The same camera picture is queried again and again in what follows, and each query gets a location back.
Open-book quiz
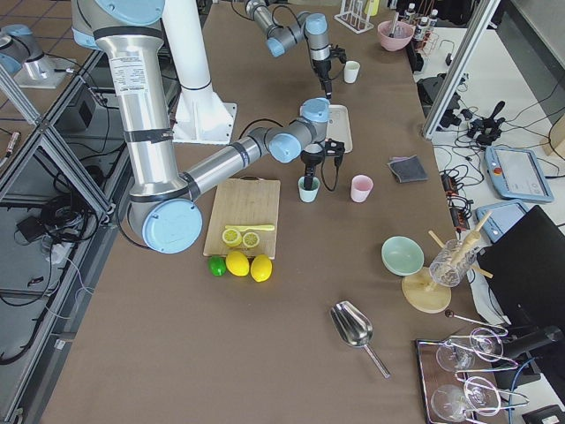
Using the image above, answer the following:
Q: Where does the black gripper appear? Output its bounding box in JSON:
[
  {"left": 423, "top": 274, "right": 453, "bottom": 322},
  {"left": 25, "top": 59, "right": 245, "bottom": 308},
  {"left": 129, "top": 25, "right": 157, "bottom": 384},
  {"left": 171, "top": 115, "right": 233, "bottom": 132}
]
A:
[
  {"left": 311, "top": 44, "right": 347, "bottom": 99},
  {"left": 300, "top": 139, "right": 345, "bottom": 189}
]

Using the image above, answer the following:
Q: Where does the green plastic cup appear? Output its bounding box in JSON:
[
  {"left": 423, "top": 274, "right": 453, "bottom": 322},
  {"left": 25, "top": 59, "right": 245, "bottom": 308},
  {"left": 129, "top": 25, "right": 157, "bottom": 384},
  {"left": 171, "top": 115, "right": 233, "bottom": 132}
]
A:
[{"left": 298, "top": 177, "right": 320, "bottom": 203}]

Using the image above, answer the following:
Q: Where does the cream plastic cup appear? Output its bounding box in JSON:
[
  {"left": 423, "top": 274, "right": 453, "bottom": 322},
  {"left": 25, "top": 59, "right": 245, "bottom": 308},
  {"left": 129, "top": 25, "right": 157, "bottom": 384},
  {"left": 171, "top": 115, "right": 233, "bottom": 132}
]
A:
[{"left": 343, "top": 60, "right": 360, "bottom": 84}]

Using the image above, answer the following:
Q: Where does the pink plastic cup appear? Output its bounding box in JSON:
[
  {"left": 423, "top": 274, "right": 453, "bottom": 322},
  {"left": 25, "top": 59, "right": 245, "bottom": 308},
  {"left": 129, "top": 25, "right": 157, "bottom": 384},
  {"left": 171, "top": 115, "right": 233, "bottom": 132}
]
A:
[{"left": 350, "top": 174, "right": 373, "bottom": 203}]

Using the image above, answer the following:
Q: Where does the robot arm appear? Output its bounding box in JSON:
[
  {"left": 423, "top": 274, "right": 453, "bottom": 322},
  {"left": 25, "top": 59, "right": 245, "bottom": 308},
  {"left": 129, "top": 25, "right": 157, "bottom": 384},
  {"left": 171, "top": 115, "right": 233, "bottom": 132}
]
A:
[
  {"left": 245, "top": 1, "right": 347, "bottom": 100},
  {"left": 72, "top": 1, "right": 332, "bottom": 254}
]

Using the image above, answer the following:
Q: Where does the beige rectangular tray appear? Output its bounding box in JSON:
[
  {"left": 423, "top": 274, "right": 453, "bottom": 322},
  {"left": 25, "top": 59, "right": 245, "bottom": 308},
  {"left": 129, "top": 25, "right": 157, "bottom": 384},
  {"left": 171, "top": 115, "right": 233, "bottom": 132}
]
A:
[{"left": 327, "top": 104, "right": 352, "bottom": 154}]

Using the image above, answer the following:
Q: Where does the wooden cutting board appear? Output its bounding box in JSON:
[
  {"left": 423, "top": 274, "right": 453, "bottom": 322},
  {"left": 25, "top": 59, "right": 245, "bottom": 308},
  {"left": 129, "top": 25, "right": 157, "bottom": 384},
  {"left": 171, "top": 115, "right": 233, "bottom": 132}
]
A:
[{"left": 203, "top": 178, "right": 281, "bottom": 256}]

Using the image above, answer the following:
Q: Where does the yellow plastic knife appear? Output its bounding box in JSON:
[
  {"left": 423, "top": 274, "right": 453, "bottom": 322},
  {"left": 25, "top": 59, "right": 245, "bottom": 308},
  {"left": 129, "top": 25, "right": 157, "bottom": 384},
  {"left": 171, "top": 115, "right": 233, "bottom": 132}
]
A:
[{"left": 224, "top": 224, "right": 275, "bottom": 232}]

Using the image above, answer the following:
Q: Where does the upper lemon slice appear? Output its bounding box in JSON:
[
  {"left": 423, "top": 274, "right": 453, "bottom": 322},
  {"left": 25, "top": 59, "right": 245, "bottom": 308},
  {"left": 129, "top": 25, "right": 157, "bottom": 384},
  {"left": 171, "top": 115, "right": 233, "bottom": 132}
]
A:
[{"left": 242, "top": 231, "right": 260, "bottom": 249}]

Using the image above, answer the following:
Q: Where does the pink bowl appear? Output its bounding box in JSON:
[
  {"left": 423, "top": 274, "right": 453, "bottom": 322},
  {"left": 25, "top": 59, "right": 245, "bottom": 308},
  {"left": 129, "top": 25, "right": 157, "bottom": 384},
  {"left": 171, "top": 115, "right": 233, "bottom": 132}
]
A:
[{"left": 377, "top": 20, "right": 414, "bottom": 51}]

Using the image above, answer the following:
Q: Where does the whole lemon upper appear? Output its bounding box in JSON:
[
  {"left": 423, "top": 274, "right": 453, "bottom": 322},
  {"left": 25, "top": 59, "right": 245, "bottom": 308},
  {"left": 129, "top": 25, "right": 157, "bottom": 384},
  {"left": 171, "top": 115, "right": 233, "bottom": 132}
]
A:
[{"left": 251, "top": 254, "right": 273, "bottom": 283}]

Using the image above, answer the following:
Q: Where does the whole lemon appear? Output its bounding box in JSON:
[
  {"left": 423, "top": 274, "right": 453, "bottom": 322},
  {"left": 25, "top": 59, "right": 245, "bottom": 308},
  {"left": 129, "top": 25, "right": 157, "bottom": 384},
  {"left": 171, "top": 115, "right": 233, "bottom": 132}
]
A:
[
  {"left": 251, "top": 254, "right": 273, "bottom": 283},
  {"left": 225, "top": 251, "right": 250, "bottom": 276}
]

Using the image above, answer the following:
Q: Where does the grey folded cloth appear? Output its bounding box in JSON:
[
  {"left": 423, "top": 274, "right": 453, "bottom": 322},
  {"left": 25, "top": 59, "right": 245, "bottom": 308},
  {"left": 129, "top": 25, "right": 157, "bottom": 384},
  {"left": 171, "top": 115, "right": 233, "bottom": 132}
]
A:
[{"left": 388, "top": 155, "right": 428, "bottom": 183}]

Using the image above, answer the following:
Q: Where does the whole lemon lower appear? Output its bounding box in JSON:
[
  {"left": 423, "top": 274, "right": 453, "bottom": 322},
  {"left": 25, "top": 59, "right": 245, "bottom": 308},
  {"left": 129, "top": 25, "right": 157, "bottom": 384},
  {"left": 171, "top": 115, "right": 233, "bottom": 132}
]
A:
[{"left": 225, "top": 251, "right": 250, "bottom": 276}]

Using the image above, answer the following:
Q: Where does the green bowl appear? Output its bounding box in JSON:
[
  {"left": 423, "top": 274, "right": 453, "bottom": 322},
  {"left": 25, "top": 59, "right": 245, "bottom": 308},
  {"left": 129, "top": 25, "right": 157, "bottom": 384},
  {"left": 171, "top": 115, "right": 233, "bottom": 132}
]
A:
[{"left": 381, "top": 236, "right": 425, "bottom": 276}]

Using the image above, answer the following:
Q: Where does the green lime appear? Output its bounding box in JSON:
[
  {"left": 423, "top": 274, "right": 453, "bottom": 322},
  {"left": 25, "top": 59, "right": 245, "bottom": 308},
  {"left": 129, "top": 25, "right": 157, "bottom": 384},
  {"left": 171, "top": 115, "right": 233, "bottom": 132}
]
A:
[{"left": 207, "top": 256, "right": 227, "bottom": 276}]

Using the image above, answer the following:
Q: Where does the metal scoop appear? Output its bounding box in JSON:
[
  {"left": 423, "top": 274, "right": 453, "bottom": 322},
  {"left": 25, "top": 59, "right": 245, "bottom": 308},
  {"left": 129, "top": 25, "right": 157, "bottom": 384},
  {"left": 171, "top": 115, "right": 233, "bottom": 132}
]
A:
[{"left": 330, "top": 300, "right": 391, "bottom": 379}]

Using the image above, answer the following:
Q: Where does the wooden cup stand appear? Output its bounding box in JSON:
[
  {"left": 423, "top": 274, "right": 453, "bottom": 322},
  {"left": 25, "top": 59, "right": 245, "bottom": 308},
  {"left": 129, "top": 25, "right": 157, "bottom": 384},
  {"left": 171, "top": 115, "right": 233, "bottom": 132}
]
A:
[{"left": 402, "top": 211, "right": 493, "bottom": 314}]

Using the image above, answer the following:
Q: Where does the clear glass on stand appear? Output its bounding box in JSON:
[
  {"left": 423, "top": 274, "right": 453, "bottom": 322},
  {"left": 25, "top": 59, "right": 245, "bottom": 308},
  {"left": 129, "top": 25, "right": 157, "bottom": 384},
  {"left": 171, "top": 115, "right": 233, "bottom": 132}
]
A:
[{"left": 429, "top": 239, "right": 478, "bottom": 287}]

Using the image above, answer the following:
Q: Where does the blue teach pendant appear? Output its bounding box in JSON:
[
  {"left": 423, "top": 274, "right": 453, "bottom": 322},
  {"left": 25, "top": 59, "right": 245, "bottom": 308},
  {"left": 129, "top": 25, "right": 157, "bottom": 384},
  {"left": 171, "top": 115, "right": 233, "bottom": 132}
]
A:
[
  {"left": 475, "top": 200, "right": 529, "bottom": 243},
  {"left": 485, "top": 146, "right": 554, "bottom": 203}
]

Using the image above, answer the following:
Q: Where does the black laptop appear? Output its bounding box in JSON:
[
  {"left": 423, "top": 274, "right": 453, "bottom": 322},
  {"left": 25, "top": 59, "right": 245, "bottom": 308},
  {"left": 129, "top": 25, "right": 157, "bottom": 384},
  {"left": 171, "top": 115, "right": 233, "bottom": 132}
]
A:
[{"left": 478, "top": 206, "right": 564, "bottom": 329}]

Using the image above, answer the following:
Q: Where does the wine glass upper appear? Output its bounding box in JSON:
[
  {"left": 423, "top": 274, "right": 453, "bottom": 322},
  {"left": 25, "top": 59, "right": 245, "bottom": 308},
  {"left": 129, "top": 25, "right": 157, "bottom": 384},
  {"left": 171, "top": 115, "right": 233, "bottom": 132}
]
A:
[{"left": 436, "top": 327, "right": 503, "bottom": 372}]

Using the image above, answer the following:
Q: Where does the wine glass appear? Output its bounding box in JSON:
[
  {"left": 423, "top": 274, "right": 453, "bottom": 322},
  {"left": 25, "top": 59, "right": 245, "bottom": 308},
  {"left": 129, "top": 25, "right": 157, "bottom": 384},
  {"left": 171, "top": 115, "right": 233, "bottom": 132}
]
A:
[
  {"left": 436, "top": 327, "right": 503, "bottom": 372},
  {"left": 431, "top": 376, "right": 501, "bottom": 423}
]

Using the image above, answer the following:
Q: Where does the wine glass lower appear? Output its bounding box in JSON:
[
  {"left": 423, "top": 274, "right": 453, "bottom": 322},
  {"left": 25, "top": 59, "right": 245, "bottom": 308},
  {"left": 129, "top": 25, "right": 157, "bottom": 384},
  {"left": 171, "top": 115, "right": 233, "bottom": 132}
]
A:
[{"left": 431, "top": 376, "right": 501, "bottom": 423}]

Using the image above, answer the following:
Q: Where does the metal handle in bowl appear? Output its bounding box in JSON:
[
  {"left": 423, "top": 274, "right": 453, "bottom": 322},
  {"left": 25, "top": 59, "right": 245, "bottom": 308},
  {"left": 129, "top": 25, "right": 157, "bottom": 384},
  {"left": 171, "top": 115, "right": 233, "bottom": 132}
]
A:
[{"left": 388, "top": 12, "right": 399, "bottom": 38}]

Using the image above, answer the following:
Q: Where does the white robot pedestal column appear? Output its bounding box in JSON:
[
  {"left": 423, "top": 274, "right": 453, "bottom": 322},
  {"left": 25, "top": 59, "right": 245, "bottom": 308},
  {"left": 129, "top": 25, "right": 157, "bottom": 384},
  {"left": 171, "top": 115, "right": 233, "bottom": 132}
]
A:
[{"left": 162, "top": 0, "right": 237, "bottom": 145}]

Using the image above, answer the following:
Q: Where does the aluminium frame post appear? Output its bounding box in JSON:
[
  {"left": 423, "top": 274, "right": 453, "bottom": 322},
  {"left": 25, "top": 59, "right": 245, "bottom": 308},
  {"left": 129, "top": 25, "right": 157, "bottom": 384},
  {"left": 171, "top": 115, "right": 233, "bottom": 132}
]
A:
[{"left": 422, "top": 0, "right": 500, "bottom": 141}]

